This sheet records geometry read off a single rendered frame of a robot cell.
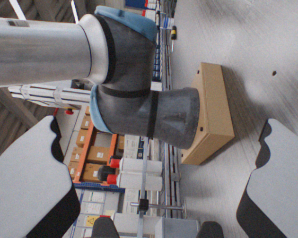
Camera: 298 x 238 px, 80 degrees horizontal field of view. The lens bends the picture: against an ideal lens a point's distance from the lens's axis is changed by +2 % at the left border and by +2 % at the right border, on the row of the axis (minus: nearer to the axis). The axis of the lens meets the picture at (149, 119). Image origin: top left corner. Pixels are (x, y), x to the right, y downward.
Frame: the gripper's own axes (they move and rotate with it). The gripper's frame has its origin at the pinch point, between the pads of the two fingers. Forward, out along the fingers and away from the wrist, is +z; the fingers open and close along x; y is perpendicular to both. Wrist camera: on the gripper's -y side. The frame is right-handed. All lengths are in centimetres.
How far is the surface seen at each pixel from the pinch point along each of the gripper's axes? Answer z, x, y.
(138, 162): 39, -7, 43
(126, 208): 52, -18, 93
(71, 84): 57, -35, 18
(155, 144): 54, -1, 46
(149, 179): 34, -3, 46
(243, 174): 8.8, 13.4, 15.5
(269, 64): 14.8, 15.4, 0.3
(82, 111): 497, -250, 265
